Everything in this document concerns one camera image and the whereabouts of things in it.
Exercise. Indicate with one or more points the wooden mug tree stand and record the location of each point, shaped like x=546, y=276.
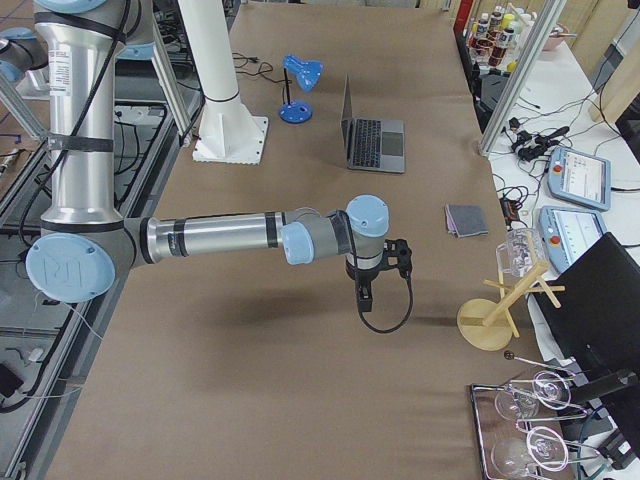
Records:
x=488, y=325

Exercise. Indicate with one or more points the teach pendant tablet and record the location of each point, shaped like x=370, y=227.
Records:
x=580, y=178
x=568, y=233

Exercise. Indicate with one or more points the clear glass mug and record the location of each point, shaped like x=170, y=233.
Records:
x=522, y=248

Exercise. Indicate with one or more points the folded grey cloth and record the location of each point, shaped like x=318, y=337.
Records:
x=465, y=220

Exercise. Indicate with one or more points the metal wire glass rack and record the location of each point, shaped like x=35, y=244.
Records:
x=490, y=428

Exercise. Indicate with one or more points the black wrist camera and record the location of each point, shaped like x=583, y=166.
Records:
x=397, y=255

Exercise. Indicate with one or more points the upper wine glass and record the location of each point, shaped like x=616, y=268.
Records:
x=522, y=399

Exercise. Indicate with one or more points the aluminium frame post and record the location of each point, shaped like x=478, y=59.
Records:
x=537, y=37

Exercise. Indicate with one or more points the black monitor back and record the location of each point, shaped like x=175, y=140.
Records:
x=597, y=322

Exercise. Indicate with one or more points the blue desk lamp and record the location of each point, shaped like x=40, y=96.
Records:
x=306, y=74

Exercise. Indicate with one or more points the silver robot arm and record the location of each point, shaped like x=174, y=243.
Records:
x=85, y=244

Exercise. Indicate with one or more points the lower wine glass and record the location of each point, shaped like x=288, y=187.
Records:
x=540, y=452

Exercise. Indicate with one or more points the copper wire bottle basket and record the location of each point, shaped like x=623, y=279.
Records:
x=496, y=33

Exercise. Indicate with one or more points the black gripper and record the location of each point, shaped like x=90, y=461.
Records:
x=363, y=277

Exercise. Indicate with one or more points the wine glass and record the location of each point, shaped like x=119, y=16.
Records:
x=522, y=399
x=540, y=452

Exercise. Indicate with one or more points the near teach pendant tablet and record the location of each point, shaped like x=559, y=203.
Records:
x=568, y=233

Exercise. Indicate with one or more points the far teach pendant tablet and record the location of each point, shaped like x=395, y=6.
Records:
x=580, y=178

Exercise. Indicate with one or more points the grey laptop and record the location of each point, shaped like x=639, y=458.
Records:
x=376, y=145

